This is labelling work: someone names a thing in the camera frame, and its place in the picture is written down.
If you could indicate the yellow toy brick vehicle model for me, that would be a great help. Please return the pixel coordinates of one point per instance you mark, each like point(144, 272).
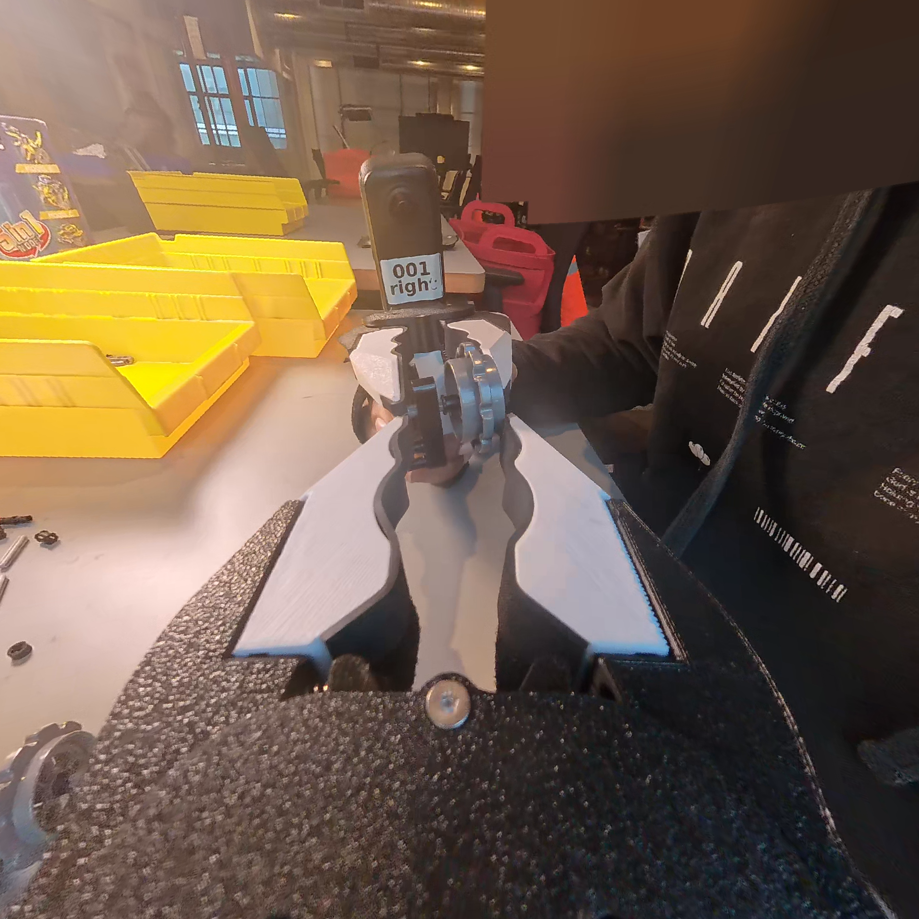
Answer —
point(36, 797)

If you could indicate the person in black hoodie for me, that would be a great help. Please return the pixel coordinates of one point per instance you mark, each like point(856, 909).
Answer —
point(776, 503)

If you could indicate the yellow storage bin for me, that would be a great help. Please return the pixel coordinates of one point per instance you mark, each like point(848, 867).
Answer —
point(287, 287)
point(216, 201)
point(86, 417)

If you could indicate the pile of black brick parts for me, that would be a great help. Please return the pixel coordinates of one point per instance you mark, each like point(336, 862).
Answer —
point(46, 537)

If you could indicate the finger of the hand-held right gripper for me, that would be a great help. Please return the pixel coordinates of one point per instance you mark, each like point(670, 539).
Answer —
point(376, 366)
point(496, 335)

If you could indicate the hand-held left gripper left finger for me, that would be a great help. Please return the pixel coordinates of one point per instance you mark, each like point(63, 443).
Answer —
point(316, 575)

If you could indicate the printed cardboard toy box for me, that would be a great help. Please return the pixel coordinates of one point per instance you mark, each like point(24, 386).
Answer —
point(36, 194)

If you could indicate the small black brick piece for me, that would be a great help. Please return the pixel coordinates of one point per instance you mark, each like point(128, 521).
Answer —
point(19, 651)

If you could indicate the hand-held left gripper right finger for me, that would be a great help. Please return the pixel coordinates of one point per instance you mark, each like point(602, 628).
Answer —
point(589, 575)

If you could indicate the person's right forearm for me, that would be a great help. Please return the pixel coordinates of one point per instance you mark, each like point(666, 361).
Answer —
point(589, 345)

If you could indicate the building windows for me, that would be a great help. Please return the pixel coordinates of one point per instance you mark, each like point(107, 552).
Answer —
point(230, 101)

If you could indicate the thin black holed brick beam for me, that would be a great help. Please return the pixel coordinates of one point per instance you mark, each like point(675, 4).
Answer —
point(424, 409)

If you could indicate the orange beanbag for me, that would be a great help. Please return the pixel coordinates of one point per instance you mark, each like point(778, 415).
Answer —
point(346, 173)

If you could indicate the grey desk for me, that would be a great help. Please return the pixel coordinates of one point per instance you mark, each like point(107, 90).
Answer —
point(187, 503)

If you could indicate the grey toothed brick wheel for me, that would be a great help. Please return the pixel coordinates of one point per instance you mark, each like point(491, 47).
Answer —
point(474, 395)

